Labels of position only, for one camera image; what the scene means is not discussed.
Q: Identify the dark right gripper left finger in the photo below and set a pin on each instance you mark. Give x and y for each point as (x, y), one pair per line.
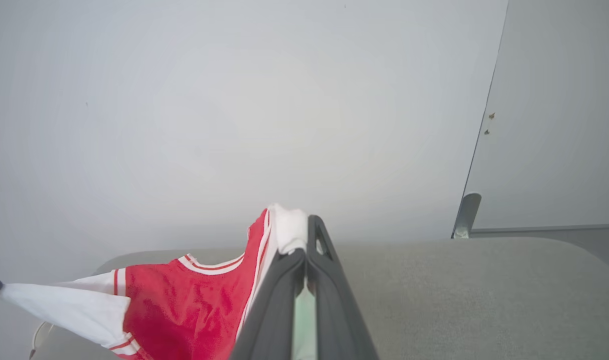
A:
(274, 310)

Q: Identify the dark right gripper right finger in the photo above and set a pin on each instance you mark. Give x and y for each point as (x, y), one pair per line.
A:
(337, 310)

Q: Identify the red basketball jersey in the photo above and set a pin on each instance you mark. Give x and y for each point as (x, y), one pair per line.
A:
(184, 305)

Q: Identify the white door panel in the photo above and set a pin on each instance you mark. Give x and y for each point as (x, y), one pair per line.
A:
(559, 125)

